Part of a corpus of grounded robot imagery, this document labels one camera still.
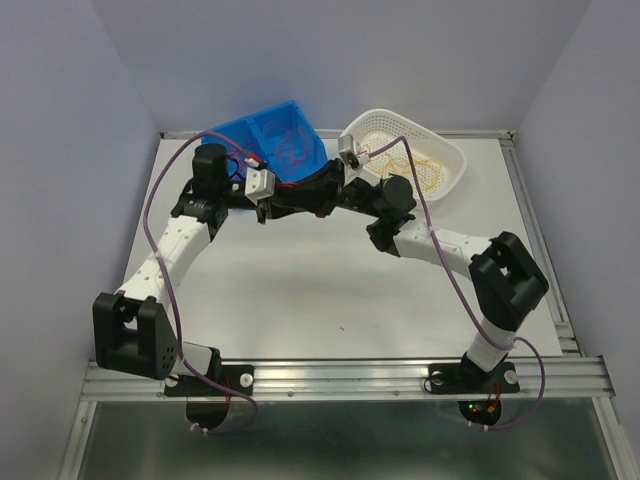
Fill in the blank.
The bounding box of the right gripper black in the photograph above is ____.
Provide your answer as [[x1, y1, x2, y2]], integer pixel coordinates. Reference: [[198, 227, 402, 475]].
[[277, 159, 385, 220]]

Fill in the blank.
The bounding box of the red white striped wire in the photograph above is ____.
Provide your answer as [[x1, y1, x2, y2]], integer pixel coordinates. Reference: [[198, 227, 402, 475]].
[[261, 117, 316, 176]]

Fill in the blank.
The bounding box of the yellow wire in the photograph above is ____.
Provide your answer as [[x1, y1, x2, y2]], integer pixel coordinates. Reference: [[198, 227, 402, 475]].
[[359, 144, 445, 193]]

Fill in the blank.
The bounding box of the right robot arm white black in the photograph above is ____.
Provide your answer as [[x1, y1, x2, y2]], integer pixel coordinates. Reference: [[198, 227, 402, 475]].
[[269, 161, 549, 394]]

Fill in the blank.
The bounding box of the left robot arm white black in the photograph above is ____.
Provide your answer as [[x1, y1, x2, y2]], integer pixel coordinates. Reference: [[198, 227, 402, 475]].
[[92, 142, 275, 395]]

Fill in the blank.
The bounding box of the blue plastic divided bin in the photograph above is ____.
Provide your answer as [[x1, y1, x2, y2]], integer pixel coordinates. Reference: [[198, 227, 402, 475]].
[[201, 101, 328, 182]]

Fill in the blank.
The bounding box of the white perforated plastic basket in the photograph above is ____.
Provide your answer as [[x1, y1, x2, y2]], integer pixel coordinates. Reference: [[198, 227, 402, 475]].
[[341, 109, 467, 202]]

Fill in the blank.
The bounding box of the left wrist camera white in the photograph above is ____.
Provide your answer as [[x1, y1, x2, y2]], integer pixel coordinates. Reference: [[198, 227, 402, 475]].
[[244, 168, 276, 204]]

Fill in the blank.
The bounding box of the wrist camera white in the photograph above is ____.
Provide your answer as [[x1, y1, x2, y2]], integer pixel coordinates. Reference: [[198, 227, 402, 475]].
[[338, 134, 371, 171], [244, 168, 276, 204]]

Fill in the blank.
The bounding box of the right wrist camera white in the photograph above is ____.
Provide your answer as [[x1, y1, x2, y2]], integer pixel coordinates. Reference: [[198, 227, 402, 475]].
[[338, 134, 371, 171]]

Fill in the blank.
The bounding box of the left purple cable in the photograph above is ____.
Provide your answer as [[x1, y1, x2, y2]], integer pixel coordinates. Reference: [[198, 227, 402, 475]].
[[142, 131, 261, 436]]

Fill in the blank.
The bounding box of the purple cable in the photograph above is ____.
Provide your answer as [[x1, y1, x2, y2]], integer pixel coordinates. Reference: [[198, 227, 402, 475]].
[[364, 135, 547, 434], [142, 131, 261, 436]]

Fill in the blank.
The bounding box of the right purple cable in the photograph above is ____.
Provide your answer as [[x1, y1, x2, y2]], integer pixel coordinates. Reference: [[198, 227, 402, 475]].
[[364, 135, 547, 434]]

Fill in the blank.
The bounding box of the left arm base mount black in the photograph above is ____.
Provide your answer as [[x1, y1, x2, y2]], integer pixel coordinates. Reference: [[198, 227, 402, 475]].
[[163, 349, 255, 398]]

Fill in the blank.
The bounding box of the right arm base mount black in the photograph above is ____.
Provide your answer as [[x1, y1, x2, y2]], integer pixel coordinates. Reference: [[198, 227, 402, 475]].
[[423, 354, 520, 395]]

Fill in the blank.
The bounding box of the aluminium front rail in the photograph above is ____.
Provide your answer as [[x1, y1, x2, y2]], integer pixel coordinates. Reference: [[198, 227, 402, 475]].
[[80, 357, 615, 403]]

